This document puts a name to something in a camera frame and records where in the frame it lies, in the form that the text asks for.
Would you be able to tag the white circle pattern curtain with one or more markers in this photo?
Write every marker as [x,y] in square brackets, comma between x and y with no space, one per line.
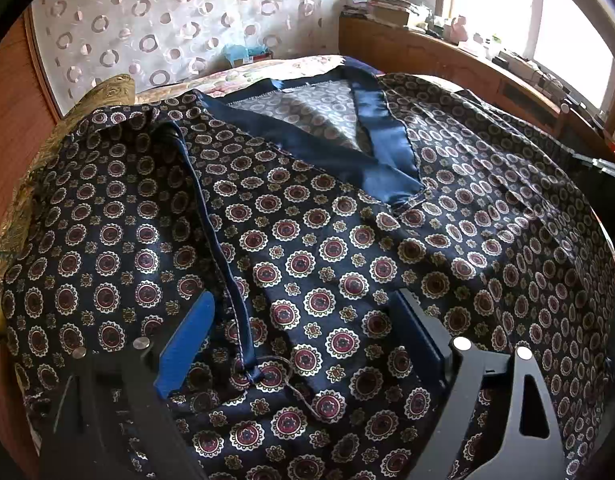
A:
[162,20]

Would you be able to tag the wooden headboard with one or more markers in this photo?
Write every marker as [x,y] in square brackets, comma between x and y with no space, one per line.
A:
[17,110]

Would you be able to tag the golden patterned cloth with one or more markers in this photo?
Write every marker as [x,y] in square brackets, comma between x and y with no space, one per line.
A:
[102,91]

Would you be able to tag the window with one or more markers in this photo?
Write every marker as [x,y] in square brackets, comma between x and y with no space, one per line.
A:
[497,5]

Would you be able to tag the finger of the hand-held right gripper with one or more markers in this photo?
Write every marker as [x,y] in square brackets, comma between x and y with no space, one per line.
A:
[605,167]

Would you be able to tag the navy medallion print shirt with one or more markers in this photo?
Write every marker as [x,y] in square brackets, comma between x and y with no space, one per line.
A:
[337,210]

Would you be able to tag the wooden cabinet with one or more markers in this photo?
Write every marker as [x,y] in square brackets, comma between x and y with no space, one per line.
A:
[437,60]

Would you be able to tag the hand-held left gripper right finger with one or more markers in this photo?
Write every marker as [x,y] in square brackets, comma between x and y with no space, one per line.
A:
[418,331]

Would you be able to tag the blue tissue pack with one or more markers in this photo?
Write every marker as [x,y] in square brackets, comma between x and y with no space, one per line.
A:
[245,54]

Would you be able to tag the stack of books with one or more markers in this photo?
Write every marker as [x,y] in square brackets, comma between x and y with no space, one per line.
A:
[387,7]

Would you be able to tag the floral quilt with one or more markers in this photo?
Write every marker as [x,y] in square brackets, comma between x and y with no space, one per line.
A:
[237,77]

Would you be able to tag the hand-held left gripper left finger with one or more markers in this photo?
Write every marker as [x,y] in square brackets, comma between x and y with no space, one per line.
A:
[185,345]

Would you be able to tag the pink figurine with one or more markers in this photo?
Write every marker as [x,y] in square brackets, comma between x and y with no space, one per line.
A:
[458,29]

